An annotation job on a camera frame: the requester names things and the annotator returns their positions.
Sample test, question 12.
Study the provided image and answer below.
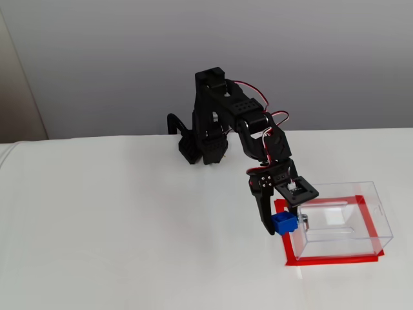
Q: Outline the red white servo cable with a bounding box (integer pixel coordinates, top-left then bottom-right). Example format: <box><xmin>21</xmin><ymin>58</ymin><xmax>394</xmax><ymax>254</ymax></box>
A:
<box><xmin>269</xmin><ymin>110</ymin><xmax>290</xmax><ymax>128</ymax></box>
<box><xmin>260</xmin><ymin>127</ymin><xmax>274</xmax><ymax>163</ymax></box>
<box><xmin>233</xmin><ymin>80</ymin><xmax>270</xmax><ymax>112</ymax></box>

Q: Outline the red tape square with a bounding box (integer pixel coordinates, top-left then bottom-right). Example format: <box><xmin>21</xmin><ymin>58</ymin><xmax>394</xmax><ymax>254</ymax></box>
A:
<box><xmin>274</xmin><ymin>194</ymin><xmax>387</xmax><ymax>267</ymax></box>

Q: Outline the blue lego brick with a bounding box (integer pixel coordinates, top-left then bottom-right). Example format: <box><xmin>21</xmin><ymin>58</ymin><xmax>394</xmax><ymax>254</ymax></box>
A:
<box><xmin>271</xmin><ymin>211</ymin><xmax>298</xmax><ymax>236</ymax></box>

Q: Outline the transparent plastic box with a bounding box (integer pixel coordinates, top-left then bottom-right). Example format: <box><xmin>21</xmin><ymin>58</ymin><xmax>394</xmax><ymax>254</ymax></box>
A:
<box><xmin>294</xmin><ymin>181</ymin><xmax>395</xmax><ymax>262</ymax></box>

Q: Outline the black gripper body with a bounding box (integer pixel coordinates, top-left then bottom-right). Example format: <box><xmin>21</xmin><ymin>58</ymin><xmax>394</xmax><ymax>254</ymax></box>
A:
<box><xmin>270</xmin><ymin>159</ymin><xmax>297</xmax><ymax>192</ymax></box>

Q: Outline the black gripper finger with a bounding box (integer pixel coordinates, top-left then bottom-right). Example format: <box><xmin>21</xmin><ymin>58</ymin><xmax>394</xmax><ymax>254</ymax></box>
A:
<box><xmin>247</xmin><ymin>170</ymin><xmax>276</xmax><ymax>237</ymax></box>
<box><xmin>287</xmin><ymin>203</ymin><xmax>300</xmax><ymax>231</ymax></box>

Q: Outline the black table clamp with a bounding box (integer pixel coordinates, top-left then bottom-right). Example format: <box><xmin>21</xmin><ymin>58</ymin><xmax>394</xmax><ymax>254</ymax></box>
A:
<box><xmin>166</xmin><ymin>112</ymin><xmax>200</xmax><ymax>167</ymax></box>

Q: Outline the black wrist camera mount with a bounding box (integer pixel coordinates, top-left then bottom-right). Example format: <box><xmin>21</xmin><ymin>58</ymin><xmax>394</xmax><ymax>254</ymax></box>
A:
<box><xmin>274</xmin><ymin>176</ymin><xmax>321</xmax><ymax>209</ymax></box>

